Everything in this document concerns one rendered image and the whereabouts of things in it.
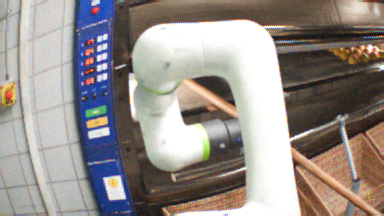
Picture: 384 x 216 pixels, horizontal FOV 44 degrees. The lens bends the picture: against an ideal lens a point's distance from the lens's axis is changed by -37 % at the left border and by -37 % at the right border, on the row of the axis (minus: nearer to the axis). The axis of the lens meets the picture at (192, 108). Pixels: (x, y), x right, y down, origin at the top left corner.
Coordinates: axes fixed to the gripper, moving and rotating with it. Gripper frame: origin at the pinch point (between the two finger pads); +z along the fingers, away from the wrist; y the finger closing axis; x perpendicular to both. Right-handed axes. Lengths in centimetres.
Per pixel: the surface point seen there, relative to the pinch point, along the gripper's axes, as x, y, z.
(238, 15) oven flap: -55, -18, 16
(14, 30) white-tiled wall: -55, -37, -80
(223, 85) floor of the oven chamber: -75, 16, 17
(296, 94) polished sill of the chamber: -55, 17, 40
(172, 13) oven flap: -56, -21, -9
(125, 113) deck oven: -55, 10, -27
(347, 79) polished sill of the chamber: -55, 17, 80
